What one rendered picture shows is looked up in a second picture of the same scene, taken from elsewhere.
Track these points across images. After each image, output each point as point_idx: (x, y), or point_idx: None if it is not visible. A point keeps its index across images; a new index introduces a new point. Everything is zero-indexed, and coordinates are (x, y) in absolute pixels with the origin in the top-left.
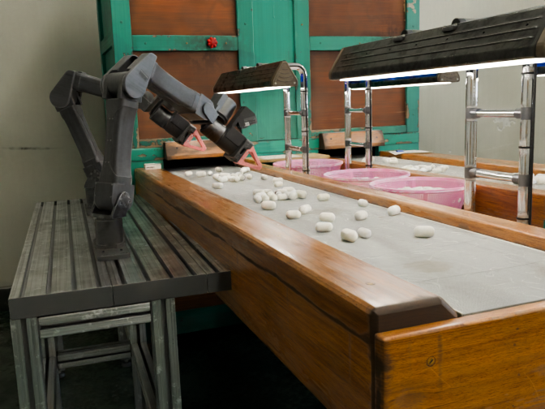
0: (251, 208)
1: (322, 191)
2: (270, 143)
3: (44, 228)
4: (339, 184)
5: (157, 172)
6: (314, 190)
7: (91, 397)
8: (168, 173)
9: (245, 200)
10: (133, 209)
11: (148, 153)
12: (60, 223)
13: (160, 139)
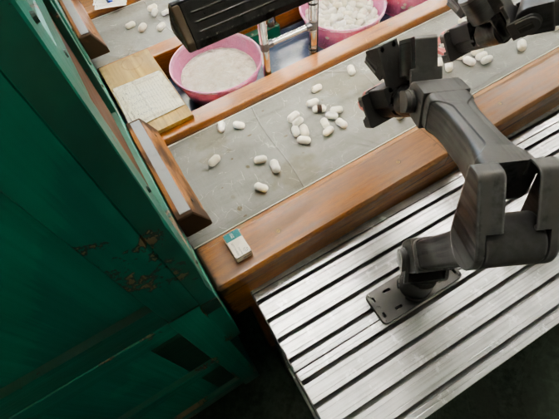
0: (520, 59)
1: (403, 33)
2: (108, 94)
3: (558, 292)
4: (418, 13)
5: (298, 216)
6: (398, 39)
7: None
8: (311, 194)
9: (472, 74)
10: (400, 234)
11: (195, 256)
12: (521, 288)
13: (175, 221)
